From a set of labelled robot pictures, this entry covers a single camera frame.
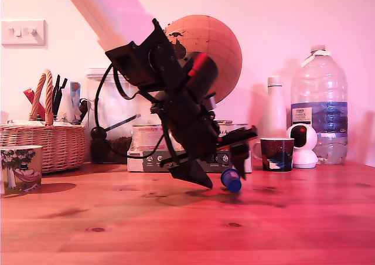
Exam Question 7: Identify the illustrated cartoon coffee cup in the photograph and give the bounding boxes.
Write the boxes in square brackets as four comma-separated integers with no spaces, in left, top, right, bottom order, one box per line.
[0,145,44,196]

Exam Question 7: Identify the dark brown handled utensil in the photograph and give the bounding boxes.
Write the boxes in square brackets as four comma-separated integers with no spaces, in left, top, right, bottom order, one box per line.
[77,98,89,124]

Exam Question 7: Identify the cardboard tray box dark print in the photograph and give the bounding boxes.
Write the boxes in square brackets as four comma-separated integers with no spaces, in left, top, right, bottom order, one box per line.
[127,149,253,174]

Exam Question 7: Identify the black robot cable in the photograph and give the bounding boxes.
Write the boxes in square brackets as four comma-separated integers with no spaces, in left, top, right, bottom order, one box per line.
[112,68,147,100]
[94,63,165,160]

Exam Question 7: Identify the black kitchen utensil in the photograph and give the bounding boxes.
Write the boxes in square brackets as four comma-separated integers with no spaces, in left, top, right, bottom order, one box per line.
[52,74,61,117]
[56,77,69,117]

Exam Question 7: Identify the wicker basket with handle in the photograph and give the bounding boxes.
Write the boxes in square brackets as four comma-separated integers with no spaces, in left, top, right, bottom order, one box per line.
[0,69,88,174]

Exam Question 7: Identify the cork globe on metal stand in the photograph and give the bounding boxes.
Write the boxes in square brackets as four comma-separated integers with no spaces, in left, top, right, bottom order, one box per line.
[163,15,243,105]

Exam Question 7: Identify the white slim bottle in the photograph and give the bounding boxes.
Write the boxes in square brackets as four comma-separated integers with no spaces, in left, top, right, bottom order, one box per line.
[261,76,288,140]

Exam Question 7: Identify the large clear water bottle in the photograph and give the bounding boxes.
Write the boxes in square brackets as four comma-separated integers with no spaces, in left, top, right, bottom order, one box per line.
[289,45,349,165]

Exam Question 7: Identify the black long-handled scoop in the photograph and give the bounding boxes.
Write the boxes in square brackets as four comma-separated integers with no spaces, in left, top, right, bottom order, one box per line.
[90,114,141,140]

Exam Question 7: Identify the clear plastic lidded container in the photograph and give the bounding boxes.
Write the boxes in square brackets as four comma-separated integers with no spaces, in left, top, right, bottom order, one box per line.
[86,67,153,164]

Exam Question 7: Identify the small white round camera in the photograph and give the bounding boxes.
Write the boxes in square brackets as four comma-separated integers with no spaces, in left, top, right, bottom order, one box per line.
[285,123,319,169]

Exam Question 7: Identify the white wall switch plate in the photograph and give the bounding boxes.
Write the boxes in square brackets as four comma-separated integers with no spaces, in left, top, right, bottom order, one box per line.
[1,19,46,47]

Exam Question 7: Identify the blue coffee capsule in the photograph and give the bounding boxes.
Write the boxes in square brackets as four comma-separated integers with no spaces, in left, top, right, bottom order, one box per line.
[220,168,243,193]

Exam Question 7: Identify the dark mug with night print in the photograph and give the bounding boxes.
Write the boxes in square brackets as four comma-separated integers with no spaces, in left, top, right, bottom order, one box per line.
[252,137,295,172]

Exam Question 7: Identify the red packet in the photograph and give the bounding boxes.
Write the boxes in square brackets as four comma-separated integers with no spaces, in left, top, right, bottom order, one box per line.
[23,89,46,121]

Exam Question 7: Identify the dark brown coffee beans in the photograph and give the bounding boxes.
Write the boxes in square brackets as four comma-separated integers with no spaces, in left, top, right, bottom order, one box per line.
[90,135,133,164]

